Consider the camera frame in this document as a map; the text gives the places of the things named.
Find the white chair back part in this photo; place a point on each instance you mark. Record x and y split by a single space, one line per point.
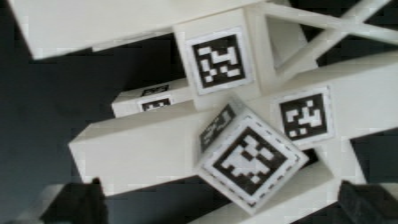
250 42

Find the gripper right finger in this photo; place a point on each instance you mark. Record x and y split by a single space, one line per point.
369 201

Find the white tagged cube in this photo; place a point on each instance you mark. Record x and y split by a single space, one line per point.
252 159

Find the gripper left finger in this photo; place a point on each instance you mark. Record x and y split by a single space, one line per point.
70 205

